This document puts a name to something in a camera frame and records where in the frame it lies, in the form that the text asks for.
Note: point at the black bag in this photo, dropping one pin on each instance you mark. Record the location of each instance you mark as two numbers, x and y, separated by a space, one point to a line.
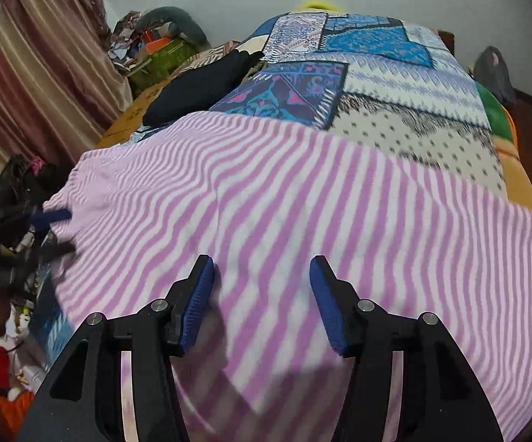
21 179

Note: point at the brown patterned cloth pile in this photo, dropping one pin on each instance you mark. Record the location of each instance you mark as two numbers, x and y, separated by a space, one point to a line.
127 32

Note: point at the blue patchwork blanket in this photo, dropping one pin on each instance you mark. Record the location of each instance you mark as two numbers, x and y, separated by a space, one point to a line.
385 83

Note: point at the black cloth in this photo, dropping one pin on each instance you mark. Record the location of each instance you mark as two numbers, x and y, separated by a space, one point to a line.
192 87

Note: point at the yellow foam tube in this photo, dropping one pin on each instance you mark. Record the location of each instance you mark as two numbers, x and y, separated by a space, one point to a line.
316 4

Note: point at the pink striped pants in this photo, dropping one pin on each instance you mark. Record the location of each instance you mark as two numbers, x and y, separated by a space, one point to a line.
293 202

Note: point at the wooden bed frame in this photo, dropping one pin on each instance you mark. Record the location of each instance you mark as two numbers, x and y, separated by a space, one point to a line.
448 39

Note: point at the orange fleece blanket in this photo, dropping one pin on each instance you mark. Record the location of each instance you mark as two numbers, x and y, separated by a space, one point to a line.
519 179

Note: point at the grey backpack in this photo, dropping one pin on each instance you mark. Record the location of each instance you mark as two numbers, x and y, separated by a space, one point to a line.
494 73

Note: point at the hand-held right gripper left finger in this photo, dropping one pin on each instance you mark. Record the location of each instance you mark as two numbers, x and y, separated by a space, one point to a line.
196 308

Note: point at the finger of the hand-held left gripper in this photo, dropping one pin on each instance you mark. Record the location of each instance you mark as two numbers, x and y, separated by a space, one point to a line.
56 215
58 251

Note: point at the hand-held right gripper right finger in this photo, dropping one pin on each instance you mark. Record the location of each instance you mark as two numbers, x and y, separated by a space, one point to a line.
328 308

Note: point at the grey plush pillow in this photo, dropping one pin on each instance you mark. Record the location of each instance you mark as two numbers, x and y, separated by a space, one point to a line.
173 14

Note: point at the brown striped bed sheet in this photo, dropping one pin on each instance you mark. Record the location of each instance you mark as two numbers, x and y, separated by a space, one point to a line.
210 55

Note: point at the green storage box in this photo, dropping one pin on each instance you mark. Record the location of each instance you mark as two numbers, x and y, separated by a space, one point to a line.
155 64

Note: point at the brown striped curtain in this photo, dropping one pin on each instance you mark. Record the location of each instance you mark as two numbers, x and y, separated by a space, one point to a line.
40 55

